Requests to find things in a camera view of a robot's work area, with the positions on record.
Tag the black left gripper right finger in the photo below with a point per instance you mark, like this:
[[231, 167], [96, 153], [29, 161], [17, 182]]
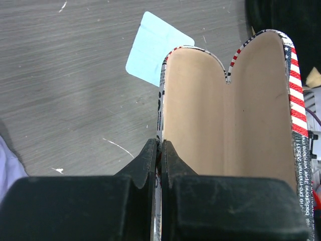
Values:
[[196, 207]]

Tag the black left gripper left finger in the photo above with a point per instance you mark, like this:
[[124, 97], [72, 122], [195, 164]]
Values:
[[118, 207]]

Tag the flag print glasses case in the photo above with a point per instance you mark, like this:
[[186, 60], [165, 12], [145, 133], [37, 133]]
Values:
[[245, 121]]

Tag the lavender crumpled cloth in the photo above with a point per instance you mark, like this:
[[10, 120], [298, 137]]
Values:
[[11, 169]]

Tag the light blue cleaning cloth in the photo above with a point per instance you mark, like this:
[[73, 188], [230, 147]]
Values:
[[155, 38]]

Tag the black floral plush blanket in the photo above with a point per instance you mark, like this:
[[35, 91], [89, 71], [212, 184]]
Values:
[[300, 20]]

